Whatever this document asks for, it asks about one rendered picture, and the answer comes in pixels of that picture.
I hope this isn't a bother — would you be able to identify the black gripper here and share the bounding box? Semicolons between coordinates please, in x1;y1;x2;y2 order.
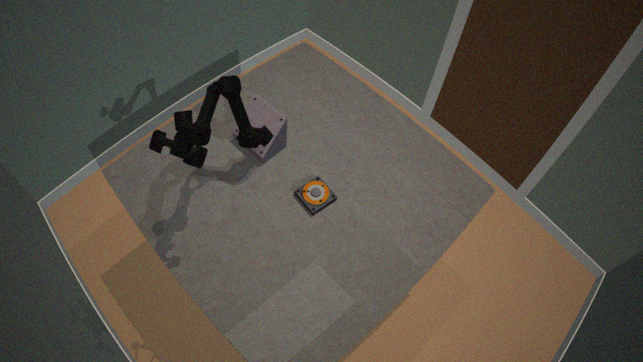
149;130;208;168

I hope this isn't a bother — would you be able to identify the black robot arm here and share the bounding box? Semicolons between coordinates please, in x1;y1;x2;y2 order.
174;75;274;150

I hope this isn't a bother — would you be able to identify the orange round plate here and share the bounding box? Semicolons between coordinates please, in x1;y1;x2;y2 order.
303;181;329;205

